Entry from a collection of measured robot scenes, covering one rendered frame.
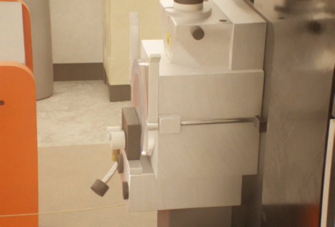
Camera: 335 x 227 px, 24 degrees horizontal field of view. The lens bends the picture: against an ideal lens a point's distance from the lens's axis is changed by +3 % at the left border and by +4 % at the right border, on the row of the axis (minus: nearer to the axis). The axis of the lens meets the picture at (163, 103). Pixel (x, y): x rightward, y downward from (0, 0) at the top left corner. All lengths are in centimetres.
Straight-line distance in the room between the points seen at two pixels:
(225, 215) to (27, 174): 42
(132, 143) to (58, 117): 314
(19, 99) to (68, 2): 315
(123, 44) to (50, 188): 231
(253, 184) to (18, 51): 49
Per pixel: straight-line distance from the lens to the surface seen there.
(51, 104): 397
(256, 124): 65
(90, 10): 419
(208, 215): 71
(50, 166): 171
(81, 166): 170
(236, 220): 74
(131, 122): 68
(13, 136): 106
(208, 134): 66
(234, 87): 65
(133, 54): 73
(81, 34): 422
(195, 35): 62
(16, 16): 126
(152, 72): 62
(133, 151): 68
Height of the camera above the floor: 146
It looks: 22 degrees down
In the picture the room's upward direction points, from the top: 2 degrees clockwise
